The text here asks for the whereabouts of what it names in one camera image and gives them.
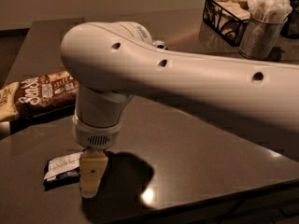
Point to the brown yellow chip bag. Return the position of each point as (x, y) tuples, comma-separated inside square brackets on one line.
[(37, 96)]

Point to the black wire napkin holder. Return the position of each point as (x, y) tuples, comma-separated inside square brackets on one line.
[(228, 18)]

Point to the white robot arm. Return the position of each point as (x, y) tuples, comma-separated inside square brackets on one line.
[(113, 62)]

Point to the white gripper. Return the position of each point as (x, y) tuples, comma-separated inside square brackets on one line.
[(95, 135)]

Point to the metal cup with packets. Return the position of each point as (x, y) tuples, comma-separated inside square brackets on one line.
[(267, 18)]

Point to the blueberry rxbar wrapper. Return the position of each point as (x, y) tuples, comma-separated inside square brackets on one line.
[(61, 171)]

